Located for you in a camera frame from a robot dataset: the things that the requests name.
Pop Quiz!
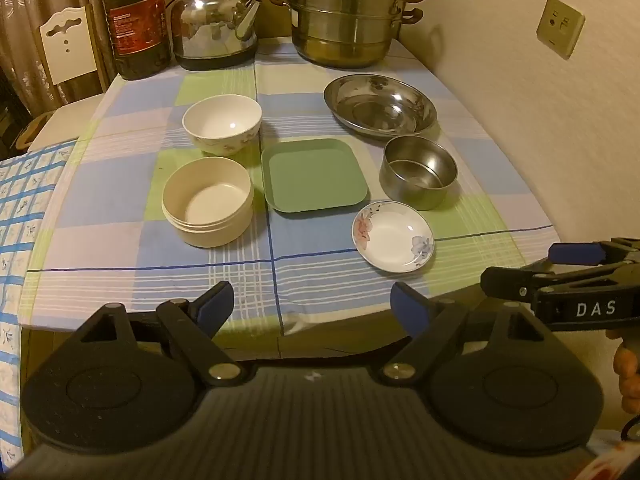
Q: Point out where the large stainless steel plate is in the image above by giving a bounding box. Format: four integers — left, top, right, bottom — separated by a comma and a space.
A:
323, 74, 438, 141

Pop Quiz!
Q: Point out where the cream plastic bowl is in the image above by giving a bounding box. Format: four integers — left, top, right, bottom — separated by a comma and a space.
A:
161, 156, 254, 248

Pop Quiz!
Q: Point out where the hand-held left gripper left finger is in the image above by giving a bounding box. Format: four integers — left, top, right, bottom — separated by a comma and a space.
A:
75, 281, 242, 387

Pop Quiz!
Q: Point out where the wall socket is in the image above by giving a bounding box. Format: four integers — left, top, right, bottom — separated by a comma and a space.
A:
536, 0, 586, 60

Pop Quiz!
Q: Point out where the green square plate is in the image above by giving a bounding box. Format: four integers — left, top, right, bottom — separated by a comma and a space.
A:
261, 138, 371, 215

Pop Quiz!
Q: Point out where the stainless steel kettle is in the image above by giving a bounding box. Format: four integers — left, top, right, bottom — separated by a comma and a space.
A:
166, 0, 266, 71

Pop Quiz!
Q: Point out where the stainless steel steamer pot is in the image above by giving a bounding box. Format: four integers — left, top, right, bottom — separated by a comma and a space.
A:
266, 0, 430, 68

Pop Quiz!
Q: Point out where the checkered tablecloth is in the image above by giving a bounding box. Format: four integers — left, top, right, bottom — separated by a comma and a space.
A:
20, 37, 561, 356

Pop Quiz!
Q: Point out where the white chair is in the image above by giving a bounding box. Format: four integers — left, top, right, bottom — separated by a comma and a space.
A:
27, 4, 106, 153

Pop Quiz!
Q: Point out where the beige curtain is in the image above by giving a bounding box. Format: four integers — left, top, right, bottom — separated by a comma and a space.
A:
0, 0, 118, 116

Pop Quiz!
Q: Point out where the person's right hand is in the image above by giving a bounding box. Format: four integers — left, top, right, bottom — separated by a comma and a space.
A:
614, 345, 640, 413

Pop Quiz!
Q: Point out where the small floral dish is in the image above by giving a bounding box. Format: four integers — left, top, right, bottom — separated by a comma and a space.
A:
351, 201, 435, 274

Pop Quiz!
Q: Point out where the blue white patterned cloth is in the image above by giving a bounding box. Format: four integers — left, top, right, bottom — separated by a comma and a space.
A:
0, 140, 76, 466

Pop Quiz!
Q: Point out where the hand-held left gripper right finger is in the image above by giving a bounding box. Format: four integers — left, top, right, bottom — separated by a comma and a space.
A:
378, 281, 553, 387

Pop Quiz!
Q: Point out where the stainless steel bowl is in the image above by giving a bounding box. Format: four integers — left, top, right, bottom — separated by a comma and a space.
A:
379, 135, 458, 211

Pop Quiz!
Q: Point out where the white ceramic bowl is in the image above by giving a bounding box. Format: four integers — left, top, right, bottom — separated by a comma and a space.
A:
182, 94, 262, 157

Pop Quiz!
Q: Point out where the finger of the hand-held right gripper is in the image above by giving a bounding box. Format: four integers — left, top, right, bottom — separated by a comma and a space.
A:
548, 237, 640, 267
480, 265, 566, 306

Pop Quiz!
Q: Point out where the cooking oil bottle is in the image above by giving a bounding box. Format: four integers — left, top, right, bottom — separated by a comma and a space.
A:
102, 0, 172, 81

